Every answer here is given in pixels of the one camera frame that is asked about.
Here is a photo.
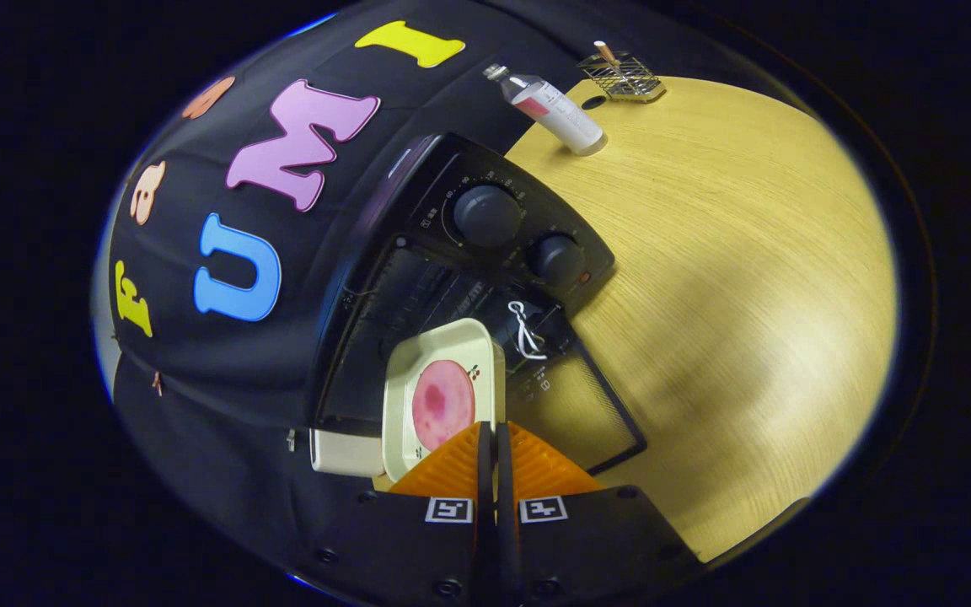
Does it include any black toaster oven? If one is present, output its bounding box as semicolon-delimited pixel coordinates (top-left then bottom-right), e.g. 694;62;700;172
307;132;648;477

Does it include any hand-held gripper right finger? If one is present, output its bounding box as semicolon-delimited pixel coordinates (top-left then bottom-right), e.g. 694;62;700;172
496;422;705;607

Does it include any white pop-up toaster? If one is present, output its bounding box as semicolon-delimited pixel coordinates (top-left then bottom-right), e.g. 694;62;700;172
310;428;385;478

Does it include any metal wire basket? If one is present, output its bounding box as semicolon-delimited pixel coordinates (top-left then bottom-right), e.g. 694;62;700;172
577;52;667;104

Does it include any black backdrop cloth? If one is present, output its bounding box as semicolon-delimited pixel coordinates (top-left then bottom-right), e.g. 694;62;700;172
110;0;790;591

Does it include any pink round food slice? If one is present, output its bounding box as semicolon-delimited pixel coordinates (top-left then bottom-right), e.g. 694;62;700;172
411;360;476;452

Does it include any cream square cherry-print plate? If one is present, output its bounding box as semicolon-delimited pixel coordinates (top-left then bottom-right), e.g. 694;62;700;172
382;318;507;483

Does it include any white string tie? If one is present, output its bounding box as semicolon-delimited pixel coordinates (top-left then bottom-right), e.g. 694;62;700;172
507;300;547;362

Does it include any clear glass bottle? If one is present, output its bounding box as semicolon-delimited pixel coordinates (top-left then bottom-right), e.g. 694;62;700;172
484;64;609;158

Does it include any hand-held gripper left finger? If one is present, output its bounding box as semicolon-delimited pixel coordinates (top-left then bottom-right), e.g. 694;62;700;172
308;422;499;607

